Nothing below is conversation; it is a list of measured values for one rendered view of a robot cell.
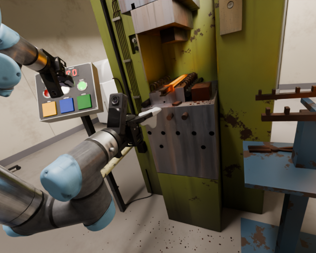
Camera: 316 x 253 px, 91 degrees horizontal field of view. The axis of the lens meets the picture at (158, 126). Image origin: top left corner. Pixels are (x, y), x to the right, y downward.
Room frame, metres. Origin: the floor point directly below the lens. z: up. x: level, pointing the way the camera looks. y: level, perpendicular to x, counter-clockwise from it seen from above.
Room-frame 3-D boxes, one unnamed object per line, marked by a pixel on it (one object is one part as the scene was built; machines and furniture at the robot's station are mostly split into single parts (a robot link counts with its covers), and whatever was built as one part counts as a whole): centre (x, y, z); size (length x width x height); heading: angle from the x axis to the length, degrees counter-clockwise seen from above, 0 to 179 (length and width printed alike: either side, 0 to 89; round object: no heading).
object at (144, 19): (1.01, -0.17, 1.32); 0.42 x 0.20 x 0.10; 153
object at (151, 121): (0.47, 0.01, 0.98); 0.09 x 0.03 x 0.06; 117
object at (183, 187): (0.99, -0.23, 0.23); 0.56 x 0.38 x 0.47; 153
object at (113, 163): (0.90, 0.27, 0.62); 0.44 x 0.05 x 0.05; 153
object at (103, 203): (0.28, 0.20, 0.88); 0.11 x 0.08 x 0.11; 91
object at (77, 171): (0.28, 0.18, 0.98); 0.11 x 0.08 x 0.09; 153
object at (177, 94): (1.01, -0.17, 0.96); 0.42 x 0.20 x 0.09; 153
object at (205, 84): (0.80, -0.26, 0.95); 0.12 x 0.09 x 0.07; 153
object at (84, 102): (0.88, 0.37, 1.01); 0.07 x 0.05 x 0.07; 88
